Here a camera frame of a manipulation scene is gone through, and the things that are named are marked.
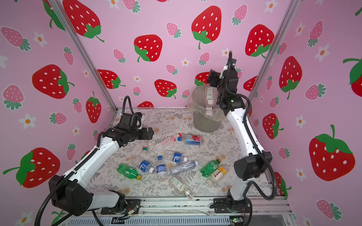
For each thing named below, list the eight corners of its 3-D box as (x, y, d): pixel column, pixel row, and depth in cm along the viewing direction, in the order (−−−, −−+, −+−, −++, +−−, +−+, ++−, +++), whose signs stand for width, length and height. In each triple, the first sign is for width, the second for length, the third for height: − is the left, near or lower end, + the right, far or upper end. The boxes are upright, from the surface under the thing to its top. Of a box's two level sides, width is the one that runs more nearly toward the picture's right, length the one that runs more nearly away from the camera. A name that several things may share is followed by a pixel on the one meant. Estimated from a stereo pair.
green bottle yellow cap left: (118, 172, 88) (115, 168, 83) (124, 165, 91) (121, 161, 86) (138, 183, 83) (135, 180, 79) (143, 176, 86) (141, 172, 82)
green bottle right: (204, 179, 85) (205, 176, 80) (199, 172, 88) (199, 168, 83) (222, 165, 91) (224, 161, 85) (216, 159, 93) (218, 154, 88)
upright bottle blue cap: (157, 182, 84) (156, 179, 80) (157, 159, 94) (156, 155, 89) (166, 180, 85) (165, 177, 80) (165, 158, 94) (164, 154, 89)
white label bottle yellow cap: (211, 188, 81) (212, 185, 77) (205, 182, 84) (206, 179, 80) (225, 173, 87) (226, 170, 83) (219, 168, 89) (221, 165, 85)
